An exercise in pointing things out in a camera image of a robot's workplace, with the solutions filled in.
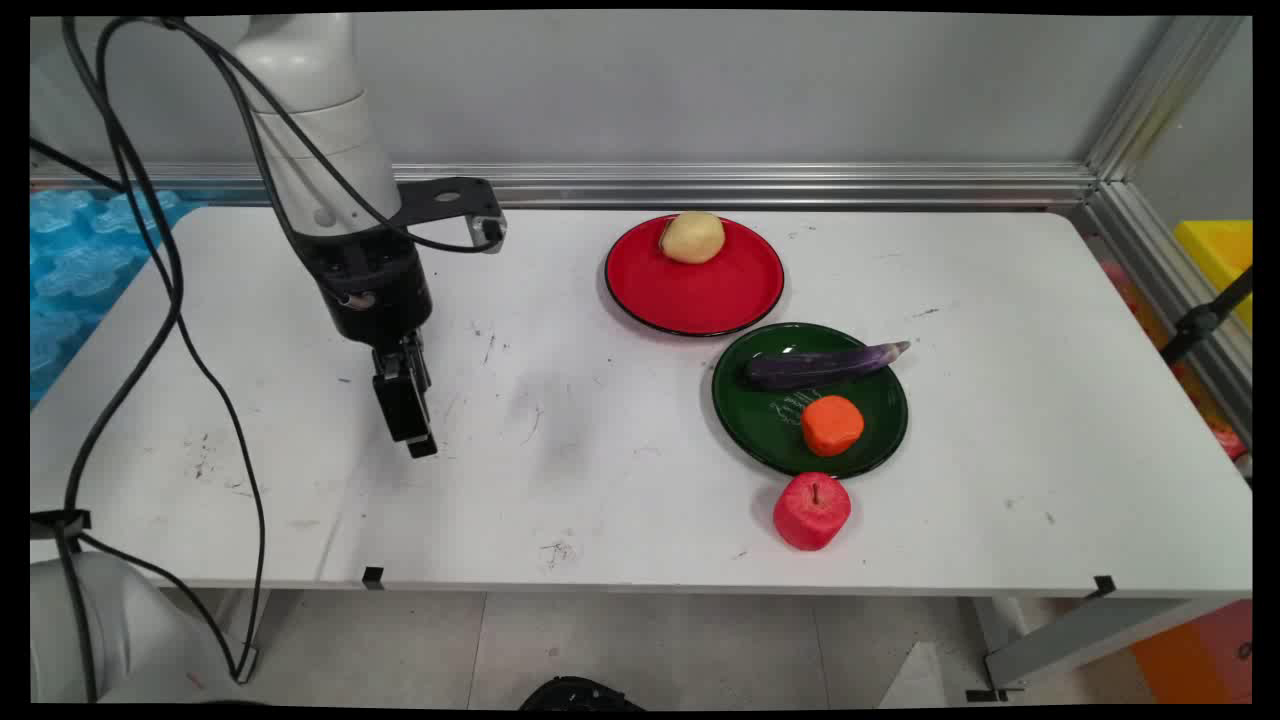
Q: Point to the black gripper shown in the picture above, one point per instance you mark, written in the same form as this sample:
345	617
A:
375	290

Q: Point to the purple eggplant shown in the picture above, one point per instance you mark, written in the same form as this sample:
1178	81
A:
815	365

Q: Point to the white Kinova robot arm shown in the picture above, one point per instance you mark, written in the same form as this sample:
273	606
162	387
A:
312	130

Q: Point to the black table edge clip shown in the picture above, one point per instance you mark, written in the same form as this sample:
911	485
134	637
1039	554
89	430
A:
1103	585
372	577

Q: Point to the red round plate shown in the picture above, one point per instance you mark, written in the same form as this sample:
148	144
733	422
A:
690	290

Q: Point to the yellow potato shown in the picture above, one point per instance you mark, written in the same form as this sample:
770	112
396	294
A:
692	238

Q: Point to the black round floor object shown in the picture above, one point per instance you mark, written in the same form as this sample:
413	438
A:
580	695

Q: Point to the dark green round plate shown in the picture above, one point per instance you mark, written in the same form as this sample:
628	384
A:
770	415

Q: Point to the blue foam mat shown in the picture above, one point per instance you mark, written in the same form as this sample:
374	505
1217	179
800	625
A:
80	270

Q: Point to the red toy apple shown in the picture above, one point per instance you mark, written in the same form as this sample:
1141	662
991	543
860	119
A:
811	512

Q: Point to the orange toy fruit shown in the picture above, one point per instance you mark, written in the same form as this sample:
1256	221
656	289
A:
832	425

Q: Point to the black stand rod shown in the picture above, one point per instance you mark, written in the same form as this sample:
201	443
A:
1200	320

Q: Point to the yellow plastic box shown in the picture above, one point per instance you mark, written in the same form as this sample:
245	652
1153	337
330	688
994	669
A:
1222	255

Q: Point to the orange box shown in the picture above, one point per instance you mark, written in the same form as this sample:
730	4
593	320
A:
1200	650

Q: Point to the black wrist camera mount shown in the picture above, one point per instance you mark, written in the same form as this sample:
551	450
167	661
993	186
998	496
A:
450	200

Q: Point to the horizontal aluminium frame rail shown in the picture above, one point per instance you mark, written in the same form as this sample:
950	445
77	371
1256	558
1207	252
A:
750	185

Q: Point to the slanted aluminium frame rail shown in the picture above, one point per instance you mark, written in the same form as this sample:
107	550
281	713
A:
1170	290

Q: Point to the upright aluminium frame post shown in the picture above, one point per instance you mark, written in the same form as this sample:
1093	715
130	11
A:
1165	95

